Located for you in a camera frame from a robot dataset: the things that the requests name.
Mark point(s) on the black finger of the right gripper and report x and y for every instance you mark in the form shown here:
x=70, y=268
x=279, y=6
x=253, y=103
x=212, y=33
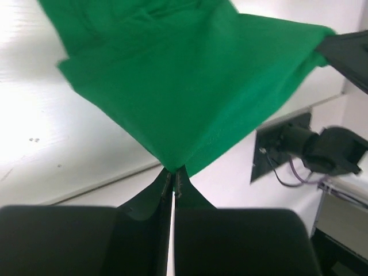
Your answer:
x=347, y=53

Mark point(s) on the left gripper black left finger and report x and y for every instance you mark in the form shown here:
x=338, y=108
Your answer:
x=131, y=239

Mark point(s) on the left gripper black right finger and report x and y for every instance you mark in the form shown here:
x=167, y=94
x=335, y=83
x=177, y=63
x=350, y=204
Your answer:
x=212, y=241

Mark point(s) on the green t shirt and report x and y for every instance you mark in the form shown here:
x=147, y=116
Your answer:
x=186, y=79

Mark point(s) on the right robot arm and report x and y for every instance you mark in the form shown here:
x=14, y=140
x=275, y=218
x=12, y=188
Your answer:
x=336, y=150

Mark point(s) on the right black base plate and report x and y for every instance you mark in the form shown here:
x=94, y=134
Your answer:
x=268, y=141

